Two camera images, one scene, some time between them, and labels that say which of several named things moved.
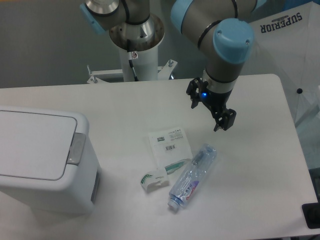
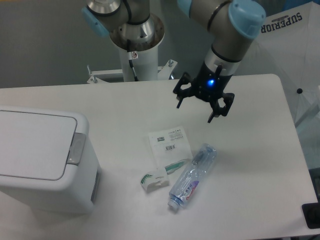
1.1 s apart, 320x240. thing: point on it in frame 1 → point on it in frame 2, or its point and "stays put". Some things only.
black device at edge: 311,212 stays put
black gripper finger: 226,120 → 218,111
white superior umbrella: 286,44 stays put
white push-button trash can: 45,157 stays put
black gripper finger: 194,89 → 182,94
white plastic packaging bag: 170,147 stays put
